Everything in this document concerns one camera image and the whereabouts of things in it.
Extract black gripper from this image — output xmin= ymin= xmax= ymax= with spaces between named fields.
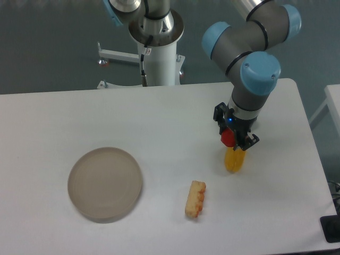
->
xmin=213 ymin=102 xmax=259 ymax=151

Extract red toy bell pepper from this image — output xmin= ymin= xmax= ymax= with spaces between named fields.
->
xmin=221 ymin=128 xmax=235 ymax=148

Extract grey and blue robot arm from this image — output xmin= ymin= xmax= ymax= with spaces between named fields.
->
xmin=104 ymin=1 xmax=301 ymax=150

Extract yellow toy bell pepper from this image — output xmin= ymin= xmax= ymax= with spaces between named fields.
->
xmin=224 ymin=147 xmax=247 ymax=173

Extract beige round plate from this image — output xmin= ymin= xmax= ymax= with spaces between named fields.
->
xmin=67 ymin=147 xmax=143 ymax=223

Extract white side table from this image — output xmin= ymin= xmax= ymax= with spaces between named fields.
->
xmin=308 ymin=84 xmax=339 ymax=133

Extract black device at table edge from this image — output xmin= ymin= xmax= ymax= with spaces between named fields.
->
xmin=320 ymin=215 xmax=339 ymax=243

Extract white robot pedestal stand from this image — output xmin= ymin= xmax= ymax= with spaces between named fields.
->
xmin=96 ymin=7 xmax=186 ymax=90

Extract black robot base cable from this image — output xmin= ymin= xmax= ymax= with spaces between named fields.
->
xmin=139 ymin=35 xmax=154 ymax=87

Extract black cables at right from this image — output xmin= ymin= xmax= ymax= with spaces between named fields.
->
xmin=327 ymin=180 xmax=340 ymax=213

